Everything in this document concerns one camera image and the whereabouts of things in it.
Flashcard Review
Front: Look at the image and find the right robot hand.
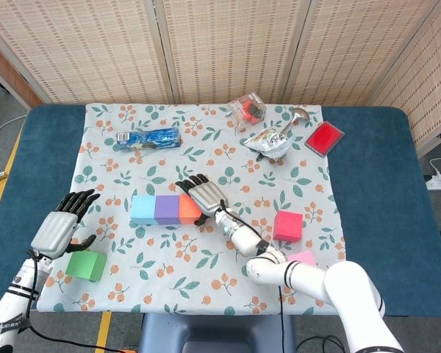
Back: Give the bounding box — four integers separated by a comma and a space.
175, 174, 229, 226

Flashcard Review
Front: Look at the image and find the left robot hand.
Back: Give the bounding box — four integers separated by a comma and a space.
29, 188, 101, 260

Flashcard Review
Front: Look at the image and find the orange foam cube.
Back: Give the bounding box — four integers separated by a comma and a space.
178, 193, 204, 225

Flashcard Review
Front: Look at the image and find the purple foam cube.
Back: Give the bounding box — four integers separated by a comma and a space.
154, 195, 181, 226

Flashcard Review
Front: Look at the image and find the green foam cube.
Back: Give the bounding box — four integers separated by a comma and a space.
65, 250, 108, 283

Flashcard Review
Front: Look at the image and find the light blue foam cube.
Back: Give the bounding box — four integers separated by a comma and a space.
130, 195, 158, 226

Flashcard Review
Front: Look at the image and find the red foam cube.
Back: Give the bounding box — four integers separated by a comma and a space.
272, 210, 304, 243

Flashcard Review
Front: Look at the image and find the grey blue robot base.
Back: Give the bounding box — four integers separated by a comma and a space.
138, 314, 298, 353

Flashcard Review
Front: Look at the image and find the pink foam cube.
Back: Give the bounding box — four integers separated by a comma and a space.
286, 250, 318, 268

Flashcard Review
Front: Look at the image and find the floral fruit print tablecloth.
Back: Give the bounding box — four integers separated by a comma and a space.
36, 102, 356, 316

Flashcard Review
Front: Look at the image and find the silver snack bag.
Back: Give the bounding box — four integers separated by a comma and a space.
243, 127, 292, 160

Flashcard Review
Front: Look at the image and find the blue cookie box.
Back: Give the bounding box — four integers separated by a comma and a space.
116, 126, 182, 152

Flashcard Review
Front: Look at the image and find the clear plastic toy box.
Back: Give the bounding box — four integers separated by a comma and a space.
229, 92, 268, 126

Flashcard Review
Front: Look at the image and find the metal spoon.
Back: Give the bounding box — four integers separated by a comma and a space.
279, 107, 309, 136

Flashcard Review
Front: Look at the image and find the red ink pad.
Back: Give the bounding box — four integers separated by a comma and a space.
304, 121, 345, 159

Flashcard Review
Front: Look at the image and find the blue felt table cover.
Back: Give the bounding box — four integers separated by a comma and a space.
0, 104, 441, 318

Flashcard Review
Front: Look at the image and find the woven bamboo folding screen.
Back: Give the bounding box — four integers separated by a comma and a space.
0, 0, 441, 148

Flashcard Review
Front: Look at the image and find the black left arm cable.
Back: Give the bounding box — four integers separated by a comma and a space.
21, 249, 133, 353

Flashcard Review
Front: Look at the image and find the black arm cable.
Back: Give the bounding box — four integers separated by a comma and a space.
218, 198, 286, 353
21, 249, 133, 353

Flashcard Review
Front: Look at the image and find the white floor cable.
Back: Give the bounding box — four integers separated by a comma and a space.
0, 113, 29, 147

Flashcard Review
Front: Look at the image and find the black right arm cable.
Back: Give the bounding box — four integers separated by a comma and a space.
218, 198, 286, 353

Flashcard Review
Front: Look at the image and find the black floor cable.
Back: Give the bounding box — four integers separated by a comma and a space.
297, 335, 341, 353

